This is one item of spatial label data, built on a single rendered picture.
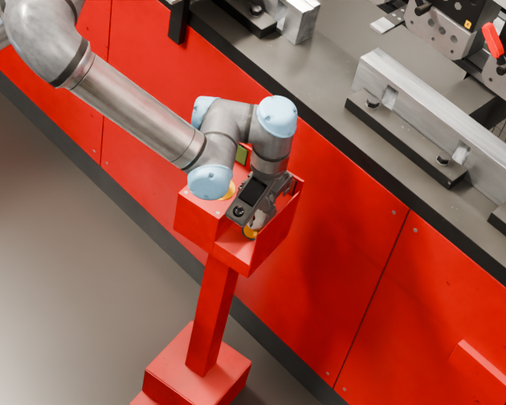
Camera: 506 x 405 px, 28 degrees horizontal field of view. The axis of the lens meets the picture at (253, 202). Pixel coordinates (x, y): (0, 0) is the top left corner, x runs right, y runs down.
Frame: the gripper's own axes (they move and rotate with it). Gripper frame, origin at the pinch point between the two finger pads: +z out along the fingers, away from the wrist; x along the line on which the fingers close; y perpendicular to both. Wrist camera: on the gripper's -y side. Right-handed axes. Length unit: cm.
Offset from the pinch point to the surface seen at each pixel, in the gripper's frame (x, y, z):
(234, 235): 2.3, -2.3, 2.6
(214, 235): 4.9, -6.5, 0.1
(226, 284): 2.2, -2.4, 21.7
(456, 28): -17, 35, -43
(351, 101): -2.1, 31.7, -14.4
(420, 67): 22, 157, 86
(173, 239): 37, 26, 68
